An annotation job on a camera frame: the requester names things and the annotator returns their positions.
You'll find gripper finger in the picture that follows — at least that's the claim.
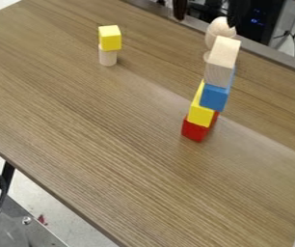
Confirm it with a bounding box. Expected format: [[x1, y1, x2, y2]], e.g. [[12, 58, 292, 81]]
[[172, 0, 191, 22], [226, 0, 243, 30]]

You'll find natural wood arch block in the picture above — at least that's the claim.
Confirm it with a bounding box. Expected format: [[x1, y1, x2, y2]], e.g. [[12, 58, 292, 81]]
[[202, 15, 238, 64]]

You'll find black computer tower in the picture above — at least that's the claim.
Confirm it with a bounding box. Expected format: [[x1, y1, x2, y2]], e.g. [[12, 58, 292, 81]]
[[238, 0, 288, 46]]

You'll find natural wood cube block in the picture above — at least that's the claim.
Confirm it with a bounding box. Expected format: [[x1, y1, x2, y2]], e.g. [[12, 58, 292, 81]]
[[202, 35, 243, 90]]

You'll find yellow cube block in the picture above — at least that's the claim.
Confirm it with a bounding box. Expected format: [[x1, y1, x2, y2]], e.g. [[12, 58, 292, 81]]
[[96, 24, 124, 52]]

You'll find blue cube block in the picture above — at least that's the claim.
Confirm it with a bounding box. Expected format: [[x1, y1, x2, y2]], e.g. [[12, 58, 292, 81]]
[[198, 66, 238, 113]]

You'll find yellow rectangular block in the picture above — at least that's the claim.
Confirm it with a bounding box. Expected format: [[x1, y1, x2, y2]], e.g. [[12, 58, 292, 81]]
[[186, 79, 219, 128]]

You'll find red cube block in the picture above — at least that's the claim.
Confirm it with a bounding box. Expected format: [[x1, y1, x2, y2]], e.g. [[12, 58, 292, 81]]
[[179, 110, 222, 144]]

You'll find grey metal base plate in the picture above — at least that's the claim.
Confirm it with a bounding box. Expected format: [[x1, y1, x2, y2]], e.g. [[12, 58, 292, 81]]
[[0, 195, 72, 247]]

